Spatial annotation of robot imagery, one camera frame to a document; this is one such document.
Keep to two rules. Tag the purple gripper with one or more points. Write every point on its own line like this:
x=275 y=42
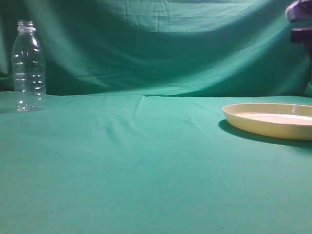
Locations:
x=299 y=11

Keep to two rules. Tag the cream plastic plate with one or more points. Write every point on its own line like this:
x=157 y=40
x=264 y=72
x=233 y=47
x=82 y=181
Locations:
x=279 y=120

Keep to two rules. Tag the green cloth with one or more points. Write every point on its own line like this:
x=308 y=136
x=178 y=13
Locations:
x=131 y=137

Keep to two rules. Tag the clear plastic bottle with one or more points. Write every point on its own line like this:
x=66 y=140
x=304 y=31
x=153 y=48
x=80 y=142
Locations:
x=28 y=68

